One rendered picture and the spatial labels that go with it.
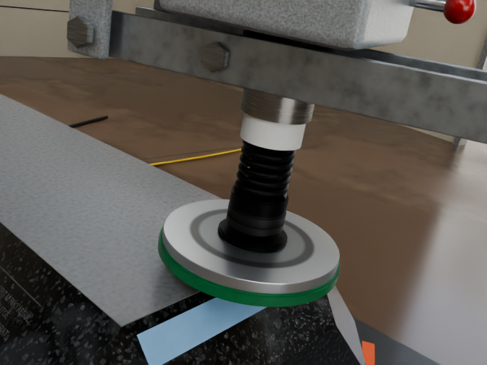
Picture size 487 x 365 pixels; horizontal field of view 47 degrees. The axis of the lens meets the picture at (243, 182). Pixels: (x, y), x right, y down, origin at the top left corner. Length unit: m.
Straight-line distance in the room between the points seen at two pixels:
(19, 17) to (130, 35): 5.72
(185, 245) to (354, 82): 0.26
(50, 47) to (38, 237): 5.84
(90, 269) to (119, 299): 0.07
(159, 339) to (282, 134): 0.25
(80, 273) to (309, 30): 0.37
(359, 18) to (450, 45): 5.35
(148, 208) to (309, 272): 0.31
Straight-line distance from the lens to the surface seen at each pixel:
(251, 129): 0.60
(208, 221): 0.68
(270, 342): 0.71
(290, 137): 0.60
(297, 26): 0.48
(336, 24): 0.47
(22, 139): 1.09
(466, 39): 5.76
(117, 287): 0.64
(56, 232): 0.75
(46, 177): 0.92
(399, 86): 0.51
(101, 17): 0.62
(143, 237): 0.75
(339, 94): 0.53
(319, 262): 0.64
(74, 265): 0.68
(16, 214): 0.80
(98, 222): 0.78
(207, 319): 0.65
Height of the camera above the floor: 1.20
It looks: 20 degrees down
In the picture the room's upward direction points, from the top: 10 degrees clockwise
